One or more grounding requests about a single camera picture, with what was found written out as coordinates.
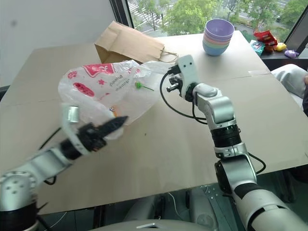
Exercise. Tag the person in grey trousers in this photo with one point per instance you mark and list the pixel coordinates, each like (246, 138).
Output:
(288, 77)

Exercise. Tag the purple plastic bowl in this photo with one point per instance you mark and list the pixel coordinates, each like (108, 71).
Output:
(219, 30)

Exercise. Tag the red snack packet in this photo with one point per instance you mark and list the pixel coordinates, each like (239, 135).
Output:
(265, 38)

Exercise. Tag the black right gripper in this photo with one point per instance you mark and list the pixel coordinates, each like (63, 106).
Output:
(177, 80)

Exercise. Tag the dark window sill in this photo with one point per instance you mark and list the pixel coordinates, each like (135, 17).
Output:
(281, 61)

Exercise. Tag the teal snack packet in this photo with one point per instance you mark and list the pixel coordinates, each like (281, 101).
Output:
(258, 47)

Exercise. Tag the small yellow packet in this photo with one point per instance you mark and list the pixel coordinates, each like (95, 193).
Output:
(280, 46)

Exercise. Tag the green stick item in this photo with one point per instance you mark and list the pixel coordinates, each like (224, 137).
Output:
(142, 86)

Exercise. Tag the translucent plastic bag red print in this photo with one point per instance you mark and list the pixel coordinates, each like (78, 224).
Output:
(96, 91)

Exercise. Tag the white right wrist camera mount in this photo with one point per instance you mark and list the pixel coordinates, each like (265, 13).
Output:
(188, 72)

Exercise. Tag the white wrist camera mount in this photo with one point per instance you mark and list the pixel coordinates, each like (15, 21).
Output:
(188, 72)
(72, 134)

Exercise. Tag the green plastic bowl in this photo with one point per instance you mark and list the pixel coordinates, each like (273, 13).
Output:
(204, 43)

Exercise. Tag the peach plastic bowl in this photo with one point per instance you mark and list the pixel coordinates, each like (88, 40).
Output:
(205, 40)

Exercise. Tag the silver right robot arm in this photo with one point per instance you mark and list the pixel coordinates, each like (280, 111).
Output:
(220, 108)

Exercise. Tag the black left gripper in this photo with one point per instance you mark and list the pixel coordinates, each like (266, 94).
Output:
(92, 137)

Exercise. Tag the grey robot torso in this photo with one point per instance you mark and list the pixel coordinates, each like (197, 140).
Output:
(168, 211)

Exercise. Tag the pink plastic bowl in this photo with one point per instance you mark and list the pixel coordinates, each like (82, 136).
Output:
(206, 36)

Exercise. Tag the blue plastic bowl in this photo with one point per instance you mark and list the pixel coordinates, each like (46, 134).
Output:
(214, 51)

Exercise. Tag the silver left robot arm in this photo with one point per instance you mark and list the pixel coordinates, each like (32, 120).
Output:
(22, 173)

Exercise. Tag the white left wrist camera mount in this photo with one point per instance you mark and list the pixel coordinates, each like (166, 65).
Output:
(72, 134)

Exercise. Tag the brown paper bag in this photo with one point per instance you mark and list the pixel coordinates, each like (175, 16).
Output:
(130, 43)

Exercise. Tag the small purple packet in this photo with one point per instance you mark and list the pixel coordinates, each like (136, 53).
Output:
(291, 53)

